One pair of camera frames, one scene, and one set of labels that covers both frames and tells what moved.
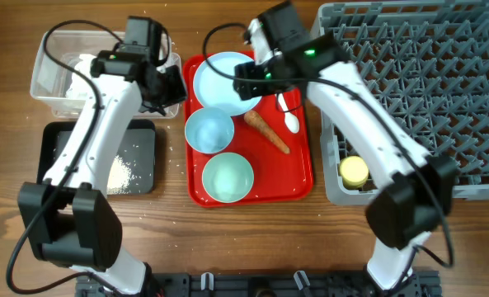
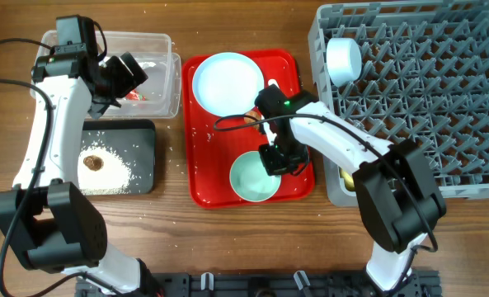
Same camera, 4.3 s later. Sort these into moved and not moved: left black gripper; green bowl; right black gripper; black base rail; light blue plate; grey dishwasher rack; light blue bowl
Moved: left black gripper; green bowl; light blue bowl; right black gripper
Not moved: grey dishwasher rack; black base rail; light blue plate
